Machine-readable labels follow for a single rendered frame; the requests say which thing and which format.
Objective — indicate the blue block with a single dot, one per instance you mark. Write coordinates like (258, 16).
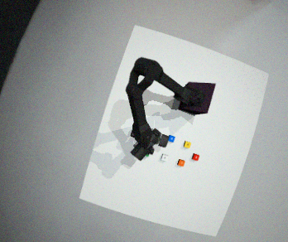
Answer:
(171, 138)

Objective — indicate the orange block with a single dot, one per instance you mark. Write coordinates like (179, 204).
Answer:
(181, 162)

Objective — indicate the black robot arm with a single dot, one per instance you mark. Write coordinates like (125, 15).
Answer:
(152, 71)

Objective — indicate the yellow block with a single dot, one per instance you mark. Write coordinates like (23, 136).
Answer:
(187, 144)

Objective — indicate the red block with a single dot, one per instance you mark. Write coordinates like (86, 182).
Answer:
(195, 157)

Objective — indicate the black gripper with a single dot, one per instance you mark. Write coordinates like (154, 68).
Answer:
(162, 139)

